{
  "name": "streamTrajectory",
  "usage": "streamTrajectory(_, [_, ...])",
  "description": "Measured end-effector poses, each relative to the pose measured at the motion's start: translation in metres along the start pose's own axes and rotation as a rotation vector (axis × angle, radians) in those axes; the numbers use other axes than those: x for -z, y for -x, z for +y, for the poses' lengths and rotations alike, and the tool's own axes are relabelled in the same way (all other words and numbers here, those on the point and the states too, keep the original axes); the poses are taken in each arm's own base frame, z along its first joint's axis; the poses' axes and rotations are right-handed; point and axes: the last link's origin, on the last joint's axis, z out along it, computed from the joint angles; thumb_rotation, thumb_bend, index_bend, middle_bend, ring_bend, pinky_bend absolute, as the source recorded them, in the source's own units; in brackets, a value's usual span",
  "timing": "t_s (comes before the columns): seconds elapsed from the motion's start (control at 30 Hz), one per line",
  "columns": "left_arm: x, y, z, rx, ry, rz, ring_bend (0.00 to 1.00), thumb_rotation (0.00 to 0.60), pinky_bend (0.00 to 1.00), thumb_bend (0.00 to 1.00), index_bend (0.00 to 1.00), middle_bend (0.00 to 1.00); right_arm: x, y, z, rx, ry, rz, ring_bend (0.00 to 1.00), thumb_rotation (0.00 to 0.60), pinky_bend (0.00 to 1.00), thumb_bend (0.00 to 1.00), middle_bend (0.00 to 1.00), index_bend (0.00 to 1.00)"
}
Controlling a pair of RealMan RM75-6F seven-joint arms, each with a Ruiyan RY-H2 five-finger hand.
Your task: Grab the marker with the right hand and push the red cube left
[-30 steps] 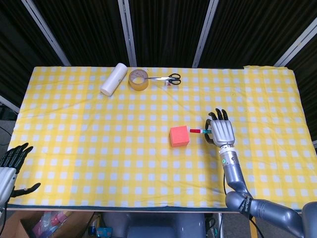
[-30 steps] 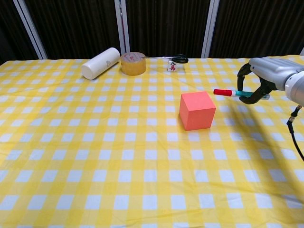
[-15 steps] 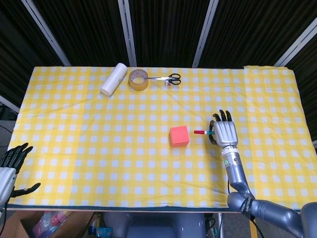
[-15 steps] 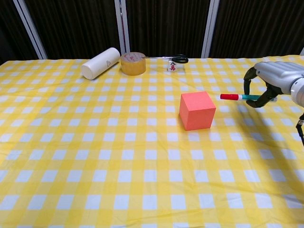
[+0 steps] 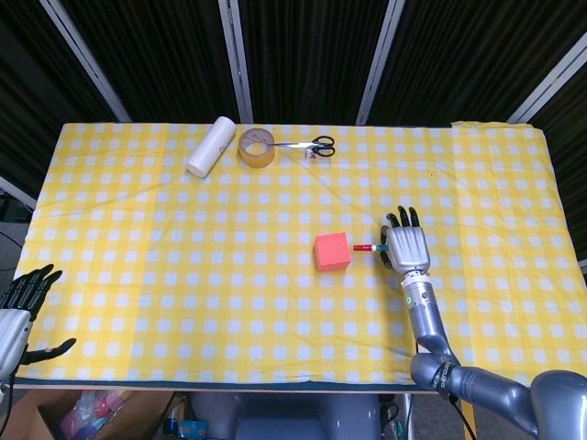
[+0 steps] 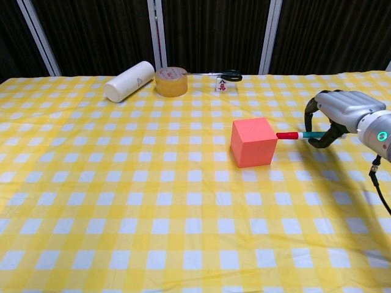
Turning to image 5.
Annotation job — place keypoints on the blue packet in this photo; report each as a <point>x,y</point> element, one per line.
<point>192,431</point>

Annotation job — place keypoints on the red and teal marker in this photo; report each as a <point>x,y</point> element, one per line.
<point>362,248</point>

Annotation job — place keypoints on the white cylindrical roll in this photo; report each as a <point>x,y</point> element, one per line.
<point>210,146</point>

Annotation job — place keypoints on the pink cube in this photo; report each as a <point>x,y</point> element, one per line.
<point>331,254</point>

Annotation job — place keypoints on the clear packing tape roll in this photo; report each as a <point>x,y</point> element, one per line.
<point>257,159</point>

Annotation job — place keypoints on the white aluminium frame post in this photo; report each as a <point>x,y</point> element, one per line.
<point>236,59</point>
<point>380,59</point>
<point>16,191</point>
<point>548,84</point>
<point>87,62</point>

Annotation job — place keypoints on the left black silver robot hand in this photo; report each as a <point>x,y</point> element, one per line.
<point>10,334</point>

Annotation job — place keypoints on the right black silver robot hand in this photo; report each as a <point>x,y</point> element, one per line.
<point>408,249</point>

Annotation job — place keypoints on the grey blue robot torso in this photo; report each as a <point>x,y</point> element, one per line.
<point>284,417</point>

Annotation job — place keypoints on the brown cardboard box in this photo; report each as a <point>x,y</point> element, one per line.
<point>32,414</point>

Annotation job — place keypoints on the black pleated curtain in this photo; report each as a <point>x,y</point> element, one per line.
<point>312,55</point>

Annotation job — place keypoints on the yellow white checked tablecloth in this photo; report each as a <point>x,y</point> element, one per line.
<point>183,275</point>

